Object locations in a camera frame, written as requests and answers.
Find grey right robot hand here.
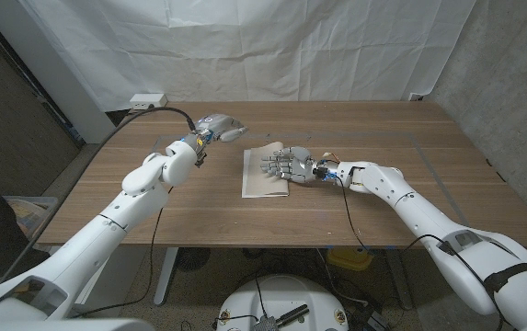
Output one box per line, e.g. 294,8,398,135
260,145,333,184

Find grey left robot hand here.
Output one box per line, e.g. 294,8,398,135
184,113,249,151

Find small white canvas paper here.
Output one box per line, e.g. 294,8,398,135
241,141,291,200

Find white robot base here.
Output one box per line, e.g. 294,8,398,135
215,274,350,331

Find white power strip box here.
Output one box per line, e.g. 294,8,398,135
129,93,168,111

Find white wrinkled backdrop sheet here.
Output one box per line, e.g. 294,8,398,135
17,0,478,113

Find yellow object under table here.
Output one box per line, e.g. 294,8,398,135
326,246,375,271

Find black round floor fan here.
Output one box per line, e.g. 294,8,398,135
175,246,212,272

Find black tool on base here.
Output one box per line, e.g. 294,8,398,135
277,302,311,328

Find grey table leg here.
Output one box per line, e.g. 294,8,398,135
384,247,415,310

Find white table leg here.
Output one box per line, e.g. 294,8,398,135
153,246,180,306

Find clear plastic storage bin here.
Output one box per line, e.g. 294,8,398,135
3,195,60,240

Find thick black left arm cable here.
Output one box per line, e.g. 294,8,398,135
0,106,198,281

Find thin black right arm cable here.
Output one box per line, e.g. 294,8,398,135
335,176,506,330

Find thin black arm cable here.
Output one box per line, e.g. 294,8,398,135
335,176,506,330
69,186,175,319

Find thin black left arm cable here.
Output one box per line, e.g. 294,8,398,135
69,186,175,319

